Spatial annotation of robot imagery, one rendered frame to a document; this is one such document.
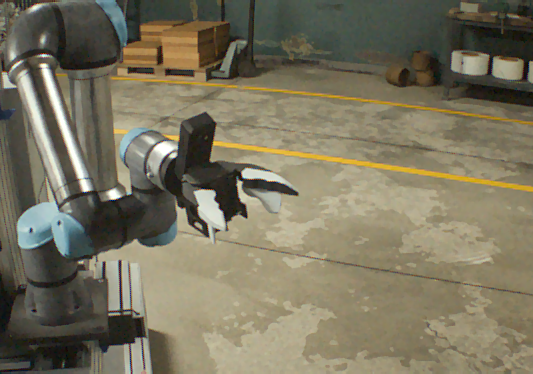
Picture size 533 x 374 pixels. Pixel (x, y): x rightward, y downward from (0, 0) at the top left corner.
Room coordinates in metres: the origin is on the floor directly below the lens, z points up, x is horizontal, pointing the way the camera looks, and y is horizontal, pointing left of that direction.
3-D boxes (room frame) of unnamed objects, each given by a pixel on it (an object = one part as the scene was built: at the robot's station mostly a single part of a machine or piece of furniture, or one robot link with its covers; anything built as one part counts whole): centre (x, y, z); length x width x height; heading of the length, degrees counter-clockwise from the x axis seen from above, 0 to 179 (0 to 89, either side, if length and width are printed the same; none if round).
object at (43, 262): (1.07, 0.46, 0.98); 0.13 x 0.12 x 0.14; 129
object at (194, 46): (7.14, 1.09, 0.28); 1.20 x 0.83 x 0.57; 68
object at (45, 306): (1.06, 0.46, 0.87); 0.15 x 0.15 x 0.10
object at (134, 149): (0.94, 0.19, 1.21); 0.11 x 0.08 x 0.09; 38
